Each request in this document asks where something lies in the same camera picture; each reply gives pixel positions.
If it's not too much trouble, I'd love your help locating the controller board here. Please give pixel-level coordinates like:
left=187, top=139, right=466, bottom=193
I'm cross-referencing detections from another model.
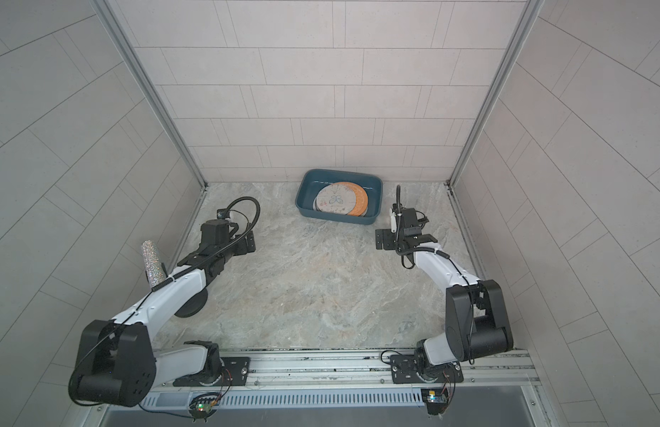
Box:
left=421, top=388, right=450, bottom=416
left=189, top=392, right=221, bottom=422

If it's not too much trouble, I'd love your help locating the aluminium mounting rail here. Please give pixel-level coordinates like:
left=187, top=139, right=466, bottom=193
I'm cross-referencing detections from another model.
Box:
left=151, top=349, right=539, bottom=391

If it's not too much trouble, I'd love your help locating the orange round coaster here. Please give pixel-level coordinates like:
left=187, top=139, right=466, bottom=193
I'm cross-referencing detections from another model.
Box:
left=340, top=181, right=369, bottom=216

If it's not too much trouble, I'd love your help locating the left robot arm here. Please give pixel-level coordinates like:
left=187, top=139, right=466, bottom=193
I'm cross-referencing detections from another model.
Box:
left=68, top=219, right=256, bottom=407

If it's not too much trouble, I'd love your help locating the right controller board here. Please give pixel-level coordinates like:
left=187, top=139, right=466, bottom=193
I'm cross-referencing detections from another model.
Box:
left=421, top=388, right=450, bottom=416

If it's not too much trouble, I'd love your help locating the glitter microphone on stand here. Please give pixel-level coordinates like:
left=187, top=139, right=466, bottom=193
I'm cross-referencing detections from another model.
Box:
left=141, top=239, right=209, bottom=320

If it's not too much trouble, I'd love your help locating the pale butterfly coaster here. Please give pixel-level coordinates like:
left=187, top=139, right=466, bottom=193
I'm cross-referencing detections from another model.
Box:
left=314, top=183, right=358, bottom=215

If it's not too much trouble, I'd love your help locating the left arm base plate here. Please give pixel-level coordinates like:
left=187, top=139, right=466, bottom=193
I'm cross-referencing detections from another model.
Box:
left=173, top=357, right=251, bottom=388

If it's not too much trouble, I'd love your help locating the teal storage box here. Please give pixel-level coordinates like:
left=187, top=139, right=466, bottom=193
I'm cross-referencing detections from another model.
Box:
left=296, top=169, right=383, bottom=225

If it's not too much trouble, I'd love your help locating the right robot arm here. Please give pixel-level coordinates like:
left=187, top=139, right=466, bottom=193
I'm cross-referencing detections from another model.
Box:
left=376, top=202, right=514, bottom=380

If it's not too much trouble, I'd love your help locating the left controller board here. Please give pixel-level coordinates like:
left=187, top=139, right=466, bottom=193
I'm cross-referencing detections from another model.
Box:
left=189, top=392, right=221, bottom=422

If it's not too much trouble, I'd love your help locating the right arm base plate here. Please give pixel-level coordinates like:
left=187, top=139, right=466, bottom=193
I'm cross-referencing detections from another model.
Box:
left=390, top=354, right=464, bottom=384

